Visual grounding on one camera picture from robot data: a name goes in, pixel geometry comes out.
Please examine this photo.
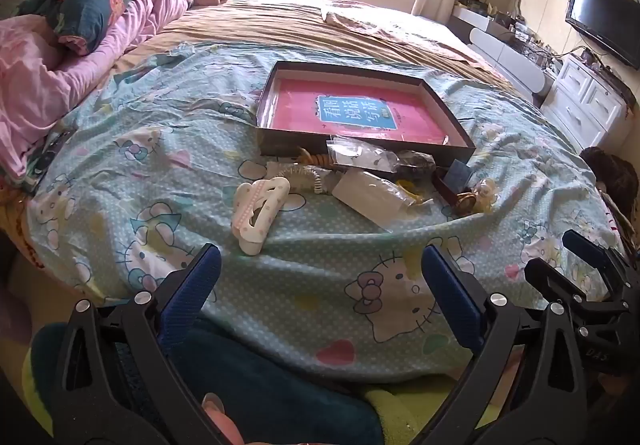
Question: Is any black flat television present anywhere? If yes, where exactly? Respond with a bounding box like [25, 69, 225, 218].
[565, 0, 640, 70]

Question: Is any white grey vanity desk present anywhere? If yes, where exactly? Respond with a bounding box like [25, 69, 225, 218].
[450, 5, 556, 100]

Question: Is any pink quilt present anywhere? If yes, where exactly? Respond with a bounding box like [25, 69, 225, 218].
[0, 0, 196, 180]

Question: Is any tan bed sheet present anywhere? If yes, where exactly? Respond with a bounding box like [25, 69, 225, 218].
[112, 0, 531, 100]

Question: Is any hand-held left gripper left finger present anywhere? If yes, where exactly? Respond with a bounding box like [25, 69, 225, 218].
[50, 242, 223, 445]

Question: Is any small blue box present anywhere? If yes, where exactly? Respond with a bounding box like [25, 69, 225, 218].
[445, 161, 474, 190]

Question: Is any dark hair accessory in bag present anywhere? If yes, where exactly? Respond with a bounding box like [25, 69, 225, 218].
[395, 150, 438, 183]

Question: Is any dark brown shallow box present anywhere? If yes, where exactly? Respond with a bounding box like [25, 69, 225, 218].
[256, 61, 477, 168]

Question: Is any yellow green cloth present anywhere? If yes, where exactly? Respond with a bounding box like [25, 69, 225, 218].
[360, 372, 481, 445]

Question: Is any yellow plastic ring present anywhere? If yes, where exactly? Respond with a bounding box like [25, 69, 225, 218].
[395, 180, 435, 210]

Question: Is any white card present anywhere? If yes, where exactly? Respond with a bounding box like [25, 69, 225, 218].
[330, 171, 416, 232]

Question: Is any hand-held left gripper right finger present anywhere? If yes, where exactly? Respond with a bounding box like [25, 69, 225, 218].
[421, 244, 593, 445]

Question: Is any white drawer dresser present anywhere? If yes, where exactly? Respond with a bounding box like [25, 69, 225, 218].
[540, 56, 638, 153]

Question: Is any dark teal fleece cloth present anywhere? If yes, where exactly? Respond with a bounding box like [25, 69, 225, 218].
[30, 315, 386, 445]

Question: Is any orange spiral hair tie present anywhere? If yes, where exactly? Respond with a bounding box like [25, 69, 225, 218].
[295, 147, 333, 170]

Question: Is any brown gold hair tie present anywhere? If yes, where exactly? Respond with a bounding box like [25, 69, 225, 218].
[456, 192, 480, 216]

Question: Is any pearl flower hair clip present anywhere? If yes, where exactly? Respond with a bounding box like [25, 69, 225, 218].
[472, 177, 500, 214]

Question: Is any white spiral hair tie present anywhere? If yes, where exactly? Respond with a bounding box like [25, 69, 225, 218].
[265, 162, 326, 196]

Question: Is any dark blue floral pillow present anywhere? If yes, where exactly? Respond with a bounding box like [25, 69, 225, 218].
[22, 0, 133, 56]

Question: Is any white hair claw clip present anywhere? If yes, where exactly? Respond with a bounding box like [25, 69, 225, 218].
[231, 176, 292, 256]

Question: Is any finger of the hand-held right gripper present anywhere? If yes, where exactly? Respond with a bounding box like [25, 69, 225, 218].
[562, 229, 628, 283]
[524, 257, 608, 313]

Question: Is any pink book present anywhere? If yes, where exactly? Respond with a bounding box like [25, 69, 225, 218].
[270, 77, 451, 146]

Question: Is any small red box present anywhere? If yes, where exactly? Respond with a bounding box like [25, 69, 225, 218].
[432, 169, 466, 206]

